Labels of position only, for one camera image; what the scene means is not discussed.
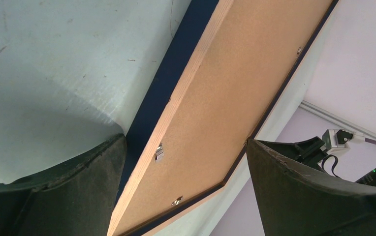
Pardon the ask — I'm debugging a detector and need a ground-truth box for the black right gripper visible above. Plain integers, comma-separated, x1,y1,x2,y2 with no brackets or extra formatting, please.
256,137,376,190

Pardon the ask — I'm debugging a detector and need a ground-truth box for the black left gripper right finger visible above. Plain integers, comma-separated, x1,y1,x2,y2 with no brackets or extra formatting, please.
246,139,376,236

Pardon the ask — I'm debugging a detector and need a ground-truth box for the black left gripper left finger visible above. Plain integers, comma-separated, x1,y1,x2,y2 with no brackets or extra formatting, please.
0,134,127,236

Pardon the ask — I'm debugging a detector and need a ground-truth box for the wooden picture frame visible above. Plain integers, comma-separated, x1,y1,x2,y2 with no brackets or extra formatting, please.
106,0,340,236

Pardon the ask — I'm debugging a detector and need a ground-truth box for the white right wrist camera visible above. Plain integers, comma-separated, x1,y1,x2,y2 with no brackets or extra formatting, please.
321,129,366,154

